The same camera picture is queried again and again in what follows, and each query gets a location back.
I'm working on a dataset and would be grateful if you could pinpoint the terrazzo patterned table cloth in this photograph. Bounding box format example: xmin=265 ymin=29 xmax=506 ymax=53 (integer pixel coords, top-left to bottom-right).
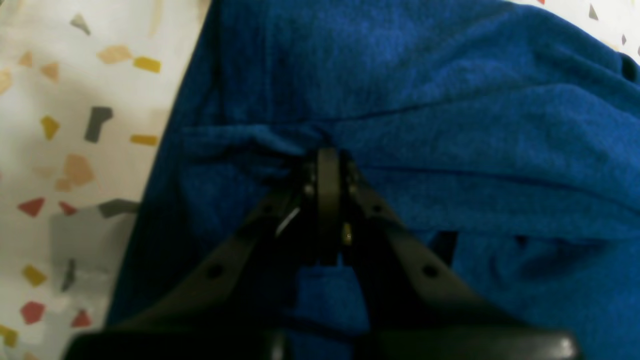
xmin=0 ymin=0 xmax=211 ymax=360

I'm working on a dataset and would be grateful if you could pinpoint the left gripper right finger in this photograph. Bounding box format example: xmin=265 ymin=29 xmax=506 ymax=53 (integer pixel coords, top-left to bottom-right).
xmin=340 ymin=150 xmax=581 ymax=360

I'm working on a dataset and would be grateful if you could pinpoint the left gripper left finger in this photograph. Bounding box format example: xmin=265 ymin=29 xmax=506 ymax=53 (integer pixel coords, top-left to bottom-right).
xmin=65 ymin=152 xmax=321 ymax=360

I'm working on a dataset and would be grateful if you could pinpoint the dark blue t-shirt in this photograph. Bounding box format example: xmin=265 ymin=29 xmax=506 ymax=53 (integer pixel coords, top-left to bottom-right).
xmin=106 ymin=0 xmax=640 ymax=360

